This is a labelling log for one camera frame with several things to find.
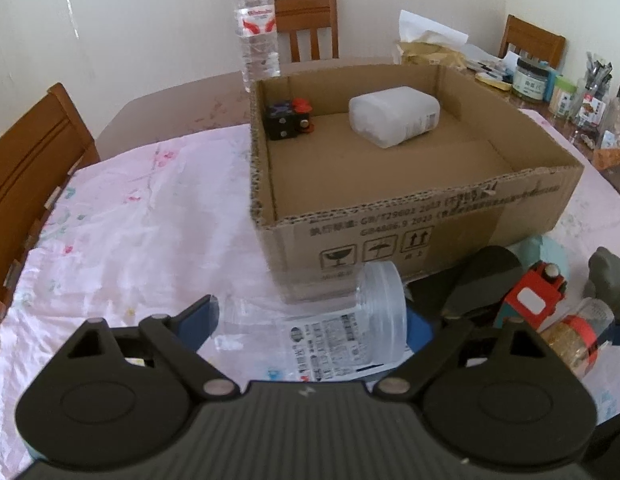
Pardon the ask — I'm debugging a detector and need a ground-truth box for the small red black toy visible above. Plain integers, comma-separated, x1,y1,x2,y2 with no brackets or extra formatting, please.
291,97,317,136

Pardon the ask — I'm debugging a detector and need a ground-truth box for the wooden chair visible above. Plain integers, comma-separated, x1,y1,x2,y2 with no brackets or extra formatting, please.
273,0,341,65
498,14,567,69
0,82,102,322

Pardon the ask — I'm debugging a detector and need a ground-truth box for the clear plastic water bottle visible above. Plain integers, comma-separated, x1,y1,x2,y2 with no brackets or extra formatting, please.
234,0,282,94

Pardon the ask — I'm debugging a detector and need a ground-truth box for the spice jar with red label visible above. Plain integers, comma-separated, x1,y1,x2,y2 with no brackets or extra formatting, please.
540,297,616,376

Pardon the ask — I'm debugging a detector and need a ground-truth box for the glass jar with dark lid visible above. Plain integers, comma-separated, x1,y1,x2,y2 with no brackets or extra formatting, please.
512,57,554,104

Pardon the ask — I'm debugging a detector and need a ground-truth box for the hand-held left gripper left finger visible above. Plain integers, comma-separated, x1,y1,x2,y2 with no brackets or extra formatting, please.
62,294,241,402

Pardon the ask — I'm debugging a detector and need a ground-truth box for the black computer mouse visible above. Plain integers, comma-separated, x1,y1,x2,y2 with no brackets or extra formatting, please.
442,246,523,319

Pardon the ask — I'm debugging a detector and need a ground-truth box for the light blue oval case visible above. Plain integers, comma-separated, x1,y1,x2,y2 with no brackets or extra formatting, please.
512,234,571,281

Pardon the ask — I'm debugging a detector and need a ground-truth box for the pink floral tablecloth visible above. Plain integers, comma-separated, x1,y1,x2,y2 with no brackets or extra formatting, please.
0,107,620,480

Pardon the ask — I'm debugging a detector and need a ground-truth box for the green lidded container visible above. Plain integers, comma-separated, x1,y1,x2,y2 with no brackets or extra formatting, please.
552,75,581,119

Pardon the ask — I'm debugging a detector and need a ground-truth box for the white paper sheet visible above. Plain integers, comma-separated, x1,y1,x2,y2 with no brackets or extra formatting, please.
398,9,470,47

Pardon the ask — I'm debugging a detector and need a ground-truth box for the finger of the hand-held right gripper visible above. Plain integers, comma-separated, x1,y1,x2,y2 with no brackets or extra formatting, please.
592,326,620,351

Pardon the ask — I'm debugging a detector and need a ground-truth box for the clear plastic jar with label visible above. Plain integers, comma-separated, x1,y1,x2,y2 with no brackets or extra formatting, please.
210,260,409,383

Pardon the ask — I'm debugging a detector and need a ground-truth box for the clear glass jar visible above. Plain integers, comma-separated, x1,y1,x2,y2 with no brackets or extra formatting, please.
596,94,620,150

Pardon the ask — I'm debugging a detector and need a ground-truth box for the small jar with red label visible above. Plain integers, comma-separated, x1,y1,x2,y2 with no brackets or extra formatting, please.
574,94,606,129

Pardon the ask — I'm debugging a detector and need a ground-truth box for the brown paper bag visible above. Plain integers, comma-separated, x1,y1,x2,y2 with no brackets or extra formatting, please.
395,39,471,74

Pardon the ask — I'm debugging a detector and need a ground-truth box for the red toy train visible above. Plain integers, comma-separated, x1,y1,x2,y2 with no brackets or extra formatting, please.
492,259,568,332

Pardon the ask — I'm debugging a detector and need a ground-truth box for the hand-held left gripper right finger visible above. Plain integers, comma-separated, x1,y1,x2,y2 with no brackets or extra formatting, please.
372,305,559,398

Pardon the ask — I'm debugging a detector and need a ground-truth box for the grey elephant toy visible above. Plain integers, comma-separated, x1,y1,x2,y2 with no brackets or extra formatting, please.
582,246,620,317

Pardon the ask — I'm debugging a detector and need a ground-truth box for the black cube toy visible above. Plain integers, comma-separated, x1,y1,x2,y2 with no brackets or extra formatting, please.
266,101,299,142

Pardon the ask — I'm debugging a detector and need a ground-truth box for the cardboard box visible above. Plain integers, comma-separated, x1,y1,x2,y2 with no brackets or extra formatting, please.
247,62,585,305

